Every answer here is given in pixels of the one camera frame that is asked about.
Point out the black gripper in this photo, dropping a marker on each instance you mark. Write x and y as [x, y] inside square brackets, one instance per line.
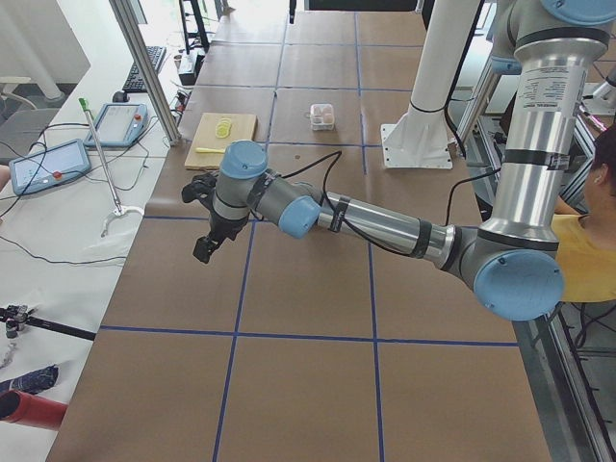
[224, 228]

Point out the clear plastic egg box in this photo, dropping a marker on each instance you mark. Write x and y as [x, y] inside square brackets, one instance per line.
[322, 117]

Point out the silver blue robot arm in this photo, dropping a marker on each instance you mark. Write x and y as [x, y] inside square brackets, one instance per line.
[509, 260]

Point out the yellow plastic knife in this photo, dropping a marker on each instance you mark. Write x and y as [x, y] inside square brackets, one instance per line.
[206, 150]

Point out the bamboo cutting board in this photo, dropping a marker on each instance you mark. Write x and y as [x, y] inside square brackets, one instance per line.
[243, 128]

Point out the far teach pendant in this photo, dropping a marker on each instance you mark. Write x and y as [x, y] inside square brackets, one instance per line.
[118, 125]

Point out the teach pendant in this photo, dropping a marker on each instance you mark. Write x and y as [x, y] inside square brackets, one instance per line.
[49, 168]
[118, 125]

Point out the black computer mouse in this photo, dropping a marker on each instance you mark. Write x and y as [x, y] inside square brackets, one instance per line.
[121, 97]

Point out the grabber stick tool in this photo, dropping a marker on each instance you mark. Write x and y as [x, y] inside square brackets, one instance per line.
[120, 210]

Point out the near teach pendant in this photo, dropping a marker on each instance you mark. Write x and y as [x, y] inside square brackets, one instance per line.
[49, 168]

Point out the black tripod rod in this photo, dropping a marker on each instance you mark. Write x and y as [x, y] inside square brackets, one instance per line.
[16, 317]

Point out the red cylinder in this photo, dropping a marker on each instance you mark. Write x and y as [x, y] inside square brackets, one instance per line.
[22, 408]

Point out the person in yellow shirt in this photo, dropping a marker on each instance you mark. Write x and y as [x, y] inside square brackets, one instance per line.
[586, 252]

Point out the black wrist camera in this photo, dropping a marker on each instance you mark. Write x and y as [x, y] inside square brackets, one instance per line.
[206, 246]

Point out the aluminium frame post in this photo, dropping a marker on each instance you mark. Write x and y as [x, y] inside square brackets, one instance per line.
[129, 26]

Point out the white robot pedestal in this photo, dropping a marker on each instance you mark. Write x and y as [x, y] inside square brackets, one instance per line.
[420, 138]

